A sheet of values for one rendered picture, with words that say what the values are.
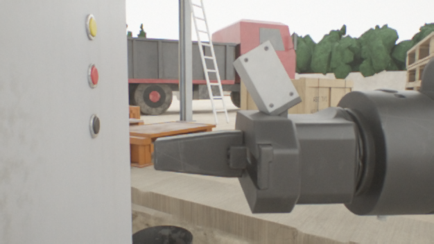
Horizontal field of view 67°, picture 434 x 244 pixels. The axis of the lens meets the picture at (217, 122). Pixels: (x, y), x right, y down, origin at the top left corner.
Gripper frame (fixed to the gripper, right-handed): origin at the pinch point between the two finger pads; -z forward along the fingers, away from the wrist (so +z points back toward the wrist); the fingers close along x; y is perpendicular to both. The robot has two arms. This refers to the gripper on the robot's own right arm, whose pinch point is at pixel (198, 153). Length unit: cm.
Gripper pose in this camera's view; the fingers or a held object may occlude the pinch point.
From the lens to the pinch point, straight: 23.0
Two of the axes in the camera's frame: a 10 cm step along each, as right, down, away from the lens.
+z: 10.0, 0.0, 0.4
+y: 0.0, 10.0, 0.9
